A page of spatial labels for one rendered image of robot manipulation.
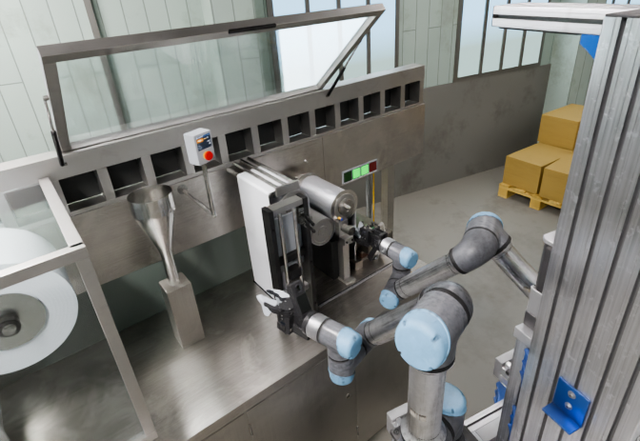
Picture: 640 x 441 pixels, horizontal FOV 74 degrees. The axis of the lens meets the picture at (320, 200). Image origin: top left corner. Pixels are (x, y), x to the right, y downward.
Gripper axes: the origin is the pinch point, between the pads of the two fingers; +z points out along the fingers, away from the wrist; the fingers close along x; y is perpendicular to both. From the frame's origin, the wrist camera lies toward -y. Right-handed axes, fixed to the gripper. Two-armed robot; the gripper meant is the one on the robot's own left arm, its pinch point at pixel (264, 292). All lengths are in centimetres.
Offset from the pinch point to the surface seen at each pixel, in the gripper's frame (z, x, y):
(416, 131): 24, 145, -25
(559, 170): -23, 344, 34
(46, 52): 27, -39, -72
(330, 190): 17, 56, -15
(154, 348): 45, -16, 36
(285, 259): 8.0, 18.0, -1.4
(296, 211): 6.7, 22.6, -18.8
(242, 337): 20.9, 7.0, 33.0
